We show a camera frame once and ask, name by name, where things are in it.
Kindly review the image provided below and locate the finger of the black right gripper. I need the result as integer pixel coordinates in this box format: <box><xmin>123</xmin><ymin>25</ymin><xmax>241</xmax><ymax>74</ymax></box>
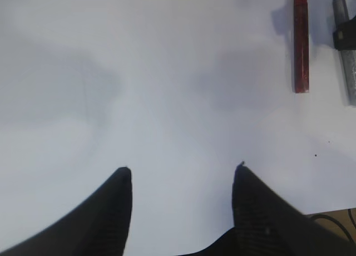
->
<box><xmin>333</xmin><ymin>16</ymin><xmax>355</xmax><ymax>51</ymax></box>

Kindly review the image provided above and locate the silver glitter pen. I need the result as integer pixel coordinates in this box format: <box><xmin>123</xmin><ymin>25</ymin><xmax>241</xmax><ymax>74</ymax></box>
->
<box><xmin>333</xmin><ymin>0</ymin><xmax>355</xmax><ymax>106</ymax></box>

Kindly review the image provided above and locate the black cable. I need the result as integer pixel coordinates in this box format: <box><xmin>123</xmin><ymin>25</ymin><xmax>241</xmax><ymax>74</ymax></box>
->
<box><xmin>308</xmin><ymin>208</ymin><xmax>356</xmax><ymax>240</ymax></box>

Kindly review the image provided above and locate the red glitter pen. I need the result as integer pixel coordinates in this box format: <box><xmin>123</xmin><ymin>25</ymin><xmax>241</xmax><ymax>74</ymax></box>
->
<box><xmin>293</xmin><ymin>0</ymin><xmax>309</xmax><ymax>93</ymax></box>

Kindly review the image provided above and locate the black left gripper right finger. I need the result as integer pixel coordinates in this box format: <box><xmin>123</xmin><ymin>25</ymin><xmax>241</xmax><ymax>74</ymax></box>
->
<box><xmin>196</xmin><ymin>162</ymin><xmax>355</xmax><ymax>255</ymax></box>

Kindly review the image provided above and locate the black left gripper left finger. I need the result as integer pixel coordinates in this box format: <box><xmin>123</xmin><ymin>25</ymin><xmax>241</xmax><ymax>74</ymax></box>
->
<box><xmin>1</xmin><ymin>167</ymin><xmax>132</xmax><ymax>255</ymax></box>

